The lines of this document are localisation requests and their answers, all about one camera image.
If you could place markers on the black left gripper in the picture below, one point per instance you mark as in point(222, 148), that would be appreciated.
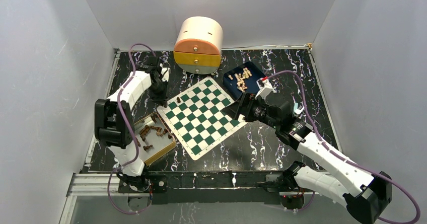
point(162, 98)

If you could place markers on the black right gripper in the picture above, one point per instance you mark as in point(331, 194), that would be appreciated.
point(243, 105)

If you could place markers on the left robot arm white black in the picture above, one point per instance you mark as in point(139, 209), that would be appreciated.
point(113, 125)

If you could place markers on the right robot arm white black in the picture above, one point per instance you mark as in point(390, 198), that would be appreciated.
point(363, 194)

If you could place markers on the pile of light chess pieces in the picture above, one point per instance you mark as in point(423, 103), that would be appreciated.
point(240, 79)

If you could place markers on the green white chess board mat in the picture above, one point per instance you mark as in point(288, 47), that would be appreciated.
point(198, 121)

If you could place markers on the blue square tray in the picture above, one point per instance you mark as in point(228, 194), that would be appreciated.
point(251, 83)

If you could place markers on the dark brown bishop piece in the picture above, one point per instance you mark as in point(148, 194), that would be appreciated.
point(143, 133)

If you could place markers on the gold metal tin tray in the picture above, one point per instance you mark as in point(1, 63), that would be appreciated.
point(162, 145)

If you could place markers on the small white teal object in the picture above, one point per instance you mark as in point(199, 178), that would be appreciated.
point(298, 109)

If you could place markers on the dark brown pawn piece bottom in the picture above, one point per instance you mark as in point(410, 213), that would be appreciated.
point(147, 147)

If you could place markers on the round wooden drawer cabinet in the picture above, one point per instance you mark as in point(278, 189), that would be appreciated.
point(199, 45)

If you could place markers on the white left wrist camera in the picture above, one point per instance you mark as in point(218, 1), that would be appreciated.
point(165, 72)

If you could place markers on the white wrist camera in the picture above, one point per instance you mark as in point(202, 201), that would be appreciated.
point(265, 88)
point(165, 72)

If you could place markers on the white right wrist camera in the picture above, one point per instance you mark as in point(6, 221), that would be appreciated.
point(265, 88)

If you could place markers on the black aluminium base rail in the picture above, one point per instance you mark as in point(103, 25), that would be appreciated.
point(265, 187)

